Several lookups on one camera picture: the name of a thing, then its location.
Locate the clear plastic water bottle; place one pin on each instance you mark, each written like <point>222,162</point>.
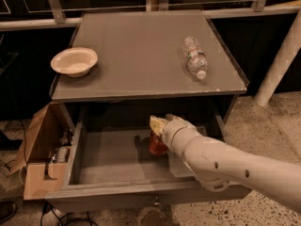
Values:
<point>196,61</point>

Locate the white diagonal post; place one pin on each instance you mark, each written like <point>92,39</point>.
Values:
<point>281,63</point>

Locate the brown cardboard box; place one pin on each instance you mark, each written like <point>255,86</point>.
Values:
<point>41,139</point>

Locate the grey cabinet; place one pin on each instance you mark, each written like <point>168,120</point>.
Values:
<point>141,69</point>

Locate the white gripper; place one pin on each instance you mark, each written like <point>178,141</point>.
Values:
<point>170,128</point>

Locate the open grey top drawer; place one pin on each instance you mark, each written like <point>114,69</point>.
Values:
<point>111,167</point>

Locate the metal railing frame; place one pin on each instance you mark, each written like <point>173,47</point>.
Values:
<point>41,14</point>

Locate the red coke can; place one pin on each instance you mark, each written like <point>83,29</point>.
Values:
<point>157,146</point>

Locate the metal drawer knob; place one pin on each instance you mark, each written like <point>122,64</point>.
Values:
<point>157,201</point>

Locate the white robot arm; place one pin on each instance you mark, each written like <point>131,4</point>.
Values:
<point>216,164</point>

